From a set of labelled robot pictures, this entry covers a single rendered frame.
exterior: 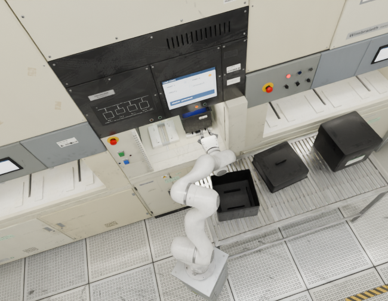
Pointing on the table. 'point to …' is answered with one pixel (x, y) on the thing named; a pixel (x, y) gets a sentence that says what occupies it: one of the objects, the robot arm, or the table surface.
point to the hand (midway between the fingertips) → (205, 132)
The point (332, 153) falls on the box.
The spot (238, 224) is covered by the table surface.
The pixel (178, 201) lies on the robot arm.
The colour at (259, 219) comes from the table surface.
